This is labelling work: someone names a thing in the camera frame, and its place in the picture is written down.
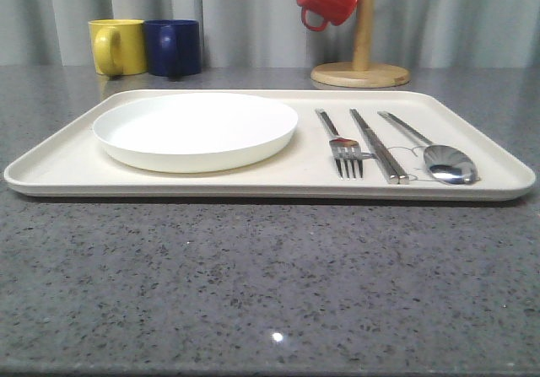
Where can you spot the cream rabbit serving tray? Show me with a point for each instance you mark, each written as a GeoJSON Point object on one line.
{"type": "Point", "coordinates": [71, 163]}

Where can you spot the yellow mug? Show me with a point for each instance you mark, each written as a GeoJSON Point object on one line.
{"type": "Point", "coordinates": [118, 46]}

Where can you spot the dark blue mug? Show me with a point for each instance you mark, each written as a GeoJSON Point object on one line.
{"type": "Point", "coordinates": [173, 47]}

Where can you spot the grey curtain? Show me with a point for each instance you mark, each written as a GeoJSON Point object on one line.
{"type": "Point", "coordinates": [269, 33]}

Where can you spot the wooden mug tree stand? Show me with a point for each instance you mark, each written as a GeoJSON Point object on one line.
{"type": "Point", "coordinates": [361, 72]}

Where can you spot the white round plate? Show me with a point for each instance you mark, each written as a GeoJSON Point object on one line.
{"type": "Point", "coordinates": [196, 132]}

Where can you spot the silver metal spoon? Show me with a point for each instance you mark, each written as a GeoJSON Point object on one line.
{"type": "Point", "coordinates": [444, 163]}

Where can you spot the silver metal fork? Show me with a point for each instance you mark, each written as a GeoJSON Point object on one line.
{"type": "Point", "coordinates": [346, 153]}

